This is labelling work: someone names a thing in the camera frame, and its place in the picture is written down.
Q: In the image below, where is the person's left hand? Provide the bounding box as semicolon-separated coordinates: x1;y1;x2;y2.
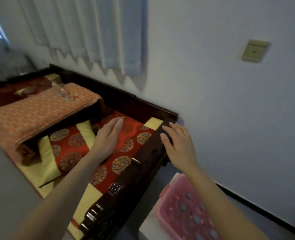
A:
89;116;125;164

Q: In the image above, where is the dark wooden sofa bench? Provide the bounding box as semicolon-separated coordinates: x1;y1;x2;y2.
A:
0;63;179;240

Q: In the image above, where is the pink plastic basin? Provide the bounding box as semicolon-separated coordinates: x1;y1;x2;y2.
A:
155;173;223;240

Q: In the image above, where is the grey cloth heap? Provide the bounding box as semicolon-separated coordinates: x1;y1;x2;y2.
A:
0;45;36;81

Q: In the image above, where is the person's right forearm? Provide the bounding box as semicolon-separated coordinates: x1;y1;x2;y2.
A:
185;166;270;240

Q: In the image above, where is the orange patterned cloth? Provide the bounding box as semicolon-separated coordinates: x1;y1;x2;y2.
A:
0;82;104;165

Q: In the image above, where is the yellowish wall plate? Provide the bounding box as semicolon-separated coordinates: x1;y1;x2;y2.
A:
241;39;271;63

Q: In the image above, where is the group of clear water bottles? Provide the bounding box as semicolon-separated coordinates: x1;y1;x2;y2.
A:
177;191;219;240

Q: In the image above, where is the person's right hand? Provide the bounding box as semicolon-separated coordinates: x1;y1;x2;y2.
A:
160;121;199;174

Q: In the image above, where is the person's left forearm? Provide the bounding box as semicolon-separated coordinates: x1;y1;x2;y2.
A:
12;152;101;240

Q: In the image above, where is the white square stool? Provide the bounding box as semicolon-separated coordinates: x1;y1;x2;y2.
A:
139;205;168;240

